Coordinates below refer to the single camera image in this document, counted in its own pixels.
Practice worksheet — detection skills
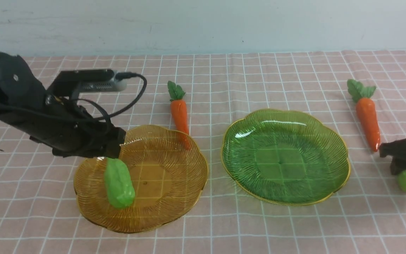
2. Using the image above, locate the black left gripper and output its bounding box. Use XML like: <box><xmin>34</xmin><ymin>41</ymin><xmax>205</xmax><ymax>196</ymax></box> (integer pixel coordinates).
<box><xmin>30</xmin><ymin>95</ymin><xmax>126</xmax><ymax>158</ymax></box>

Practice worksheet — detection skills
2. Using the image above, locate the orange toy carrot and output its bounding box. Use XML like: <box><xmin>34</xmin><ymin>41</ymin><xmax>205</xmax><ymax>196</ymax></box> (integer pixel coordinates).
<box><xmin>347</xmin><ymin>79</ymin><xmax>381</xmax><ymax>152</ymax></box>
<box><xmin>167</xmin><ymin>80</ymin><xmax>190</xmax><ymax>151</ymax></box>

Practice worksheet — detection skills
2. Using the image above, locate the green toy bitter gourd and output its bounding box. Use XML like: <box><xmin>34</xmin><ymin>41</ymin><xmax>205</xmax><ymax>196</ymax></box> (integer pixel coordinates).
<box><xmin>104</xmin><ymin>158</ymin><xmax>136</xmax><ymax>210</ymax></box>

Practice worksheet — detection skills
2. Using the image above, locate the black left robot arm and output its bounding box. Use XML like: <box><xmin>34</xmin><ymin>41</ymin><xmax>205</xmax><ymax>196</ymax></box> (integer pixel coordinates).
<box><xmin>0</xmin><ymin>53</ymin><xmax>125</xmax><ymax>158</ymax></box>

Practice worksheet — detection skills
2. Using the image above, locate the pink checkered tablecloth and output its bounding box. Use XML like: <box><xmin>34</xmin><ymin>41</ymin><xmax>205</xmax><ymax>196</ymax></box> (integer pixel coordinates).
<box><xmin>0</xmin><ymin>50</ymin><xmax>406</xmax><ymax>254</ymax></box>

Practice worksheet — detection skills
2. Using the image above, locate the amber ribbed glass plate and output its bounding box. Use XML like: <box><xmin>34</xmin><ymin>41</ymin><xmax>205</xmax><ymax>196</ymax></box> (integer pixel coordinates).
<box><xmin>73</xmin><ymin>125</ymin><xmax>209</xmax><ymax>234</ymax></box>

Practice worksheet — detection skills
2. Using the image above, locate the green ribbed glass plate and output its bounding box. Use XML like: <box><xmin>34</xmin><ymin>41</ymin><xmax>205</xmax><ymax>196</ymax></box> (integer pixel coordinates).
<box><xmin>221</xmin><ymin>108</ymin><xmax>351</xmax><ymax>206</ymax></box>

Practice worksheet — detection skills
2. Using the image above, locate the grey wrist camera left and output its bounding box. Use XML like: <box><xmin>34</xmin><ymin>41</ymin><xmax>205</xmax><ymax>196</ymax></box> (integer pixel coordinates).
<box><xmin>48</xmin><ymin>69</ymin><xmax>142</xmax><ymax>99</ymax></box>

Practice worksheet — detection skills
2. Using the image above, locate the black camera cable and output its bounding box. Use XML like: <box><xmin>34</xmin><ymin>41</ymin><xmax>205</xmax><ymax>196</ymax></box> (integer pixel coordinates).
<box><xmin>66</xmin><ymin>72</ymin><xmax>148</xmax><ymax>124</ymax></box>

